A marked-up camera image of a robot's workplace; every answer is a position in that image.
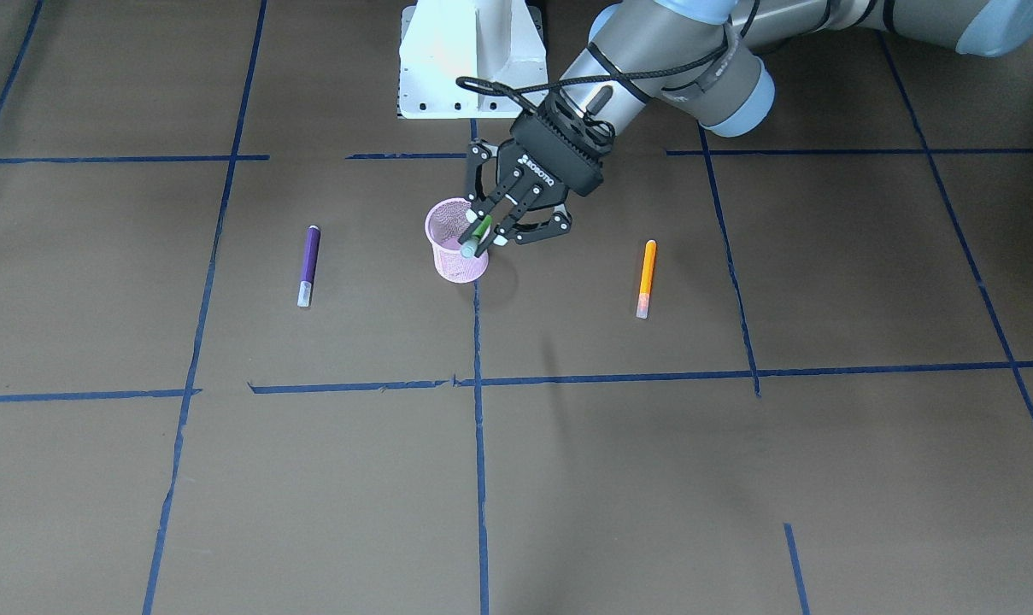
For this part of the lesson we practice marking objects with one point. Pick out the purple highlighter pen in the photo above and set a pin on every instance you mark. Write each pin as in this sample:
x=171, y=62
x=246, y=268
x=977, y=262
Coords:
x=310, y=251

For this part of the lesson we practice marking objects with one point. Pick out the green highlighter pen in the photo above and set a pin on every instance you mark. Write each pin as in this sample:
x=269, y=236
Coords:
x=479, y=230

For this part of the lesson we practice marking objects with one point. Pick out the pink mesh pen holder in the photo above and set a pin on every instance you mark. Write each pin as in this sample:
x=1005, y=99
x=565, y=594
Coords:
x=443, y=226

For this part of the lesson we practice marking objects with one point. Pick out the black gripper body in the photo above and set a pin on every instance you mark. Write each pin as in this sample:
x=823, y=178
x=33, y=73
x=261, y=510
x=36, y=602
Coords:
x=528, y=165

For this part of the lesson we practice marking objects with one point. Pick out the orange highlighter pen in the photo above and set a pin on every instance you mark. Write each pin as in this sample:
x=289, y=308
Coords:
x=645, y=282

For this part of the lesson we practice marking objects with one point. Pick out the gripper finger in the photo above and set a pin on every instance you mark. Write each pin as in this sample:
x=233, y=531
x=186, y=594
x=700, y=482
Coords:
x=538, y=213
x=509, y=174

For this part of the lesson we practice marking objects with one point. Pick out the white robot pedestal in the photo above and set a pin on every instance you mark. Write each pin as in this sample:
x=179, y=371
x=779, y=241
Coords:
x=441, y=41

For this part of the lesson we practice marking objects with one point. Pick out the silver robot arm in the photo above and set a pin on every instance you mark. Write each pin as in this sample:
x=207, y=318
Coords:
x=697, y=56

